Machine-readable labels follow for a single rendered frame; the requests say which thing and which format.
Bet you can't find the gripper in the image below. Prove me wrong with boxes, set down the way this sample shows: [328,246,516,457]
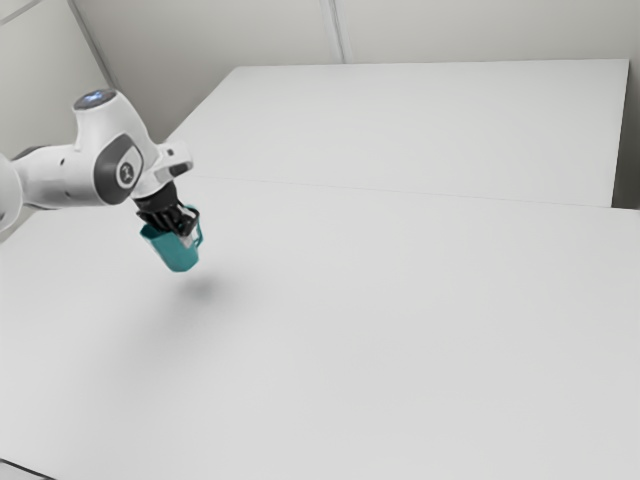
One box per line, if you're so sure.
[131,181,202,239]

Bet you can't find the teal faceted mug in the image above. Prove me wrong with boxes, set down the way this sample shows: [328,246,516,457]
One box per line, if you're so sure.
[138,203,205,274]

